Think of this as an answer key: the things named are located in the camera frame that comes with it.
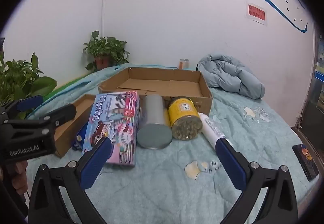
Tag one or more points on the red wall sign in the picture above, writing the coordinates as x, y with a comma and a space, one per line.
256, 13

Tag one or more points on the black box orange print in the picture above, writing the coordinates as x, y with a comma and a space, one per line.
306, 162

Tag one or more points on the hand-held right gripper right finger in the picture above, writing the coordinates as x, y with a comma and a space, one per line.
231, 163

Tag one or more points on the yellow label plastic jar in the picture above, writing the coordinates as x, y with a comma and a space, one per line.
182, 112

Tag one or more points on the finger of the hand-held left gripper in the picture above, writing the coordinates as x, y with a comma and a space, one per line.
30, 103
60, 114

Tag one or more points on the silver cylindrical tin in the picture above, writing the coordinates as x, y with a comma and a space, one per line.
154, 117

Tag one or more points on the green sheet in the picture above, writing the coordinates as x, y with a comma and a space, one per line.
63, 88

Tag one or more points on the light blue puffer jacket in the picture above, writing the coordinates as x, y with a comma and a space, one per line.
227, 74

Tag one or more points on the small narrow cardboard box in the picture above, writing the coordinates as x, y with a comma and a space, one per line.
65, 135

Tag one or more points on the large shallow cardboard box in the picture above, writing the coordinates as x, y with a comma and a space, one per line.
157, 84

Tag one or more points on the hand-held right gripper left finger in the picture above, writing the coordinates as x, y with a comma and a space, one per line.
97, 160

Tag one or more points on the colourful printed cartoon box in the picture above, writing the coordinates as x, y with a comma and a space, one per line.
119, 117

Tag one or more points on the white tube bottle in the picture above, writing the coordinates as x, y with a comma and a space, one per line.
211, 127

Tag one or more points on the glass door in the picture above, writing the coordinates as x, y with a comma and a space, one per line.
317, 92

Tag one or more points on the large leafy green plant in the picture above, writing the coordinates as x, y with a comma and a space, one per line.
20, 79

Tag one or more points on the small potted green plant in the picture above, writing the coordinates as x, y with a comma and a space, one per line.
106, 46

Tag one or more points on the person's left hand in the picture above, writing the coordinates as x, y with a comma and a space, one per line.
20, 174

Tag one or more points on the blue stapler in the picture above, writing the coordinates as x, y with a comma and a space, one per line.
79, 138

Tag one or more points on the orange label can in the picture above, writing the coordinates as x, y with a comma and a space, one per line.
184, 64

